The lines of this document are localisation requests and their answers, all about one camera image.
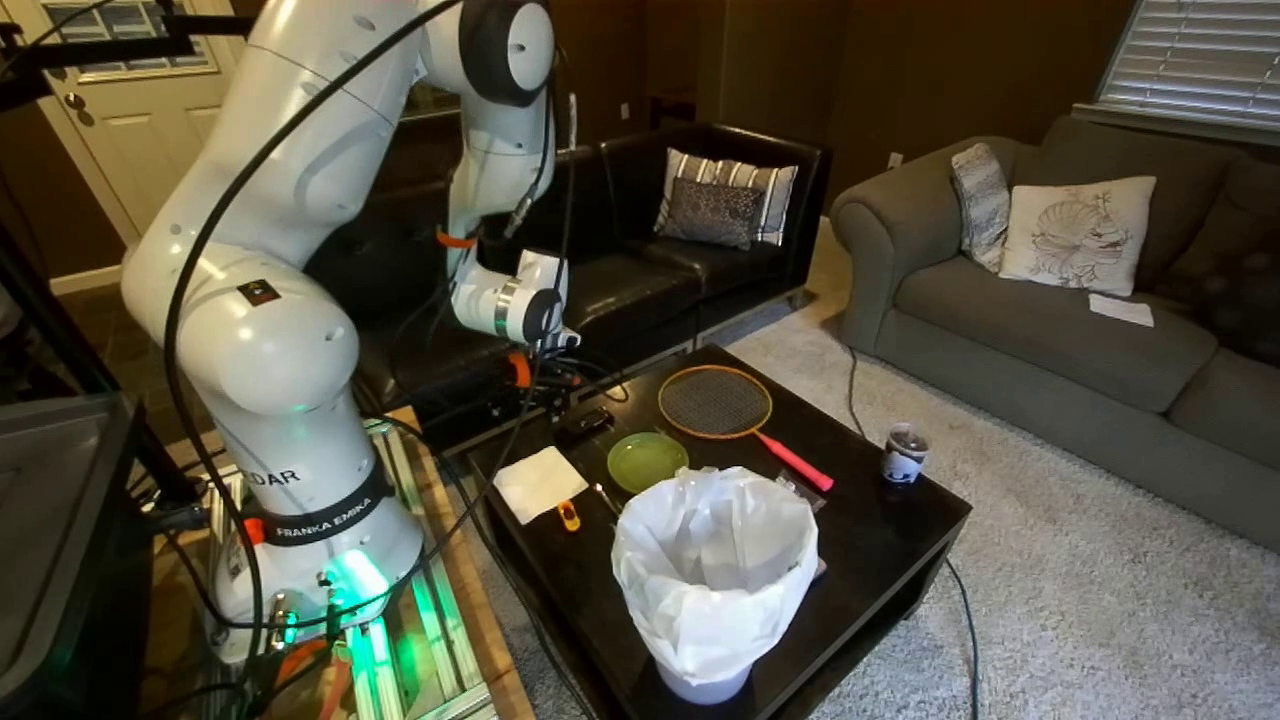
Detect white striped pillow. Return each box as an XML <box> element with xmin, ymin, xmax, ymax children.
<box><xmin>651</xmin><ymin>144</ymin><xmax>803</xmax><ymax>251</ymax></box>

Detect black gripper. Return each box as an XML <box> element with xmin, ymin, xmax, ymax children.
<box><xmin>512</xmin><ymin>331</ymin><xmax>596</xmax><ymax>412</ymax></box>

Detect white window blinds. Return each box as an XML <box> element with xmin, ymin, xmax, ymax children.
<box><xmin>1072</xmin><ymin>0</ymin><xmax>1280</xmax><ymax>149</ymax></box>

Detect white panel door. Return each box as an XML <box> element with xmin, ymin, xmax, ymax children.
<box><xmin>5</xmin><ymin>0</ymin><xmax>261</xmax><ymax>251</ymax></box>

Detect green plate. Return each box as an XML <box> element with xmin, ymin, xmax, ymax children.
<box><xmin>605</xmin><ymin>429</ymin><xmax>693</xmax><ymax>498</ymax></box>

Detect small black object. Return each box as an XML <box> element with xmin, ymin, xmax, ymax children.
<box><xmin>563</xmin><ymin>407</ymin><xmax>621</xmax><ymax>449</ymax></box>

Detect white paper sheet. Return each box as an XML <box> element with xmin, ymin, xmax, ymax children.
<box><xmin>1082</xmin><ymin>287</ymin><xmax>1160</xmax><ymax>331</ymax></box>

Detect dark grey patterned pillow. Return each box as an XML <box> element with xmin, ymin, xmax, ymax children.
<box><xmin>651</xmin><ymin>175</ymin><xmax>767</xmax><ymax>255</ymax></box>

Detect black floor cable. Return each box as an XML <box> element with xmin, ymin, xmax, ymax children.
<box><xmin>839</xmin><ymin>338</ymin><xmax>985</xmax><ymax>720</ymax></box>

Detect dark brown cushion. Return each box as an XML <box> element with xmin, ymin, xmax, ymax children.
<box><xmin>1156</xmin><ymin>157</ymin><xmax>1280</xmax><ymax>368</ymax></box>

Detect small metal can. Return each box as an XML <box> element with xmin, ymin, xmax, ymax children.
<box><xmin>876</xmin><ymin>424</ymin><xmax>931</xmax><ymax>488</ymax></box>

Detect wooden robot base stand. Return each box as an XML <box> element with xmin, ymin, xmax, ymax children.
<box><xmin>132</xmin><ymin>412</ymin><xmax>535</xmax><ymax>720</ymax></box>

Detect black box cabinet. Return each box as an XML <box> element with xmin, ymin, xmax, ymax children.
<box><xmin>0</xmin><ymin>392</ymin><xmax>154</xmax><ymax>720</ymax></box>

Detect grey shag rug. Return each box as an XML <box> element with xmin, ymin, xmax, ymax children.
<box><xmin>451</xmin><ymin>305</ymin><xmax>1280</xmax><ymax>720</ymax></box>

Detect black leather sofa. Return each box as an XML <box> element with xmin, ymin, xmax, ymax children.
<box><xmin>303</xmin><ymin>121</ymin><xmax>832</xmax><ymax>453</ymax></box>

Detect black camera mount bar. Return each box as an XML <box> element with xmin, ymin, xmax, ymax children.
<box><xmin>0</xmin><ymin>10</ymin><xmax>255</xmax><ymax>112</ymax></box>

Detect orange racket fly swatter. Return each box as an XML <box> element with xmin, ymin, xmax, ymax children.
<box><xmin>651</xmin><ymin>361</ymin><xmax>839</xmax><ymax>498</ymax></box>

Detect black coffee table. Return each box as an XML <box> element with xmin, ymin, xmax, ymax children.
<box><xmin>454</xmin><ymin>343</ymin><xmax>974</xmax><ymax>720</ymax></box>

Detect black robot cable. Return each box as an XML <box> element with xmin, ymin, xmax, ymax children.
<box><xmin>154</xmin><ymin>0</ymin><xmax>581</xmax><ymax>720</ymax></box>

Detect white embroidered pillow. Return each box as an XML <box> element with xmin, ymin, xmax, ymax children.
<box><xmin>995</xmin><ymin>173</ymin><xmax>1160</xmax><ymax>299</ymax></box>

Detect grey striped pillow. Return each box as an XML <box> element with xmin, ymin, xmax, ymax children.
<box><xmin>949</xmin><ymin>139</ymin><xmax>1017</xmax><ymax>276</ymax></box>

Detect white bin with bag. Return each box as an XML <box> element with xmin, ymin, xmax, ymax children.
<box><xmin>609</xmin><ymin>462</ymin><xmax>823</xmax><ymax>709</ymax></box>

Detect grey fabric sofa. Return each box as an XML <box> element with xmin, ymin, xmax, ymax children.
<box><xmin>826</xmin><ymin>112</ymin><xmax>1280</xmax><ymax>557</ymax></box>

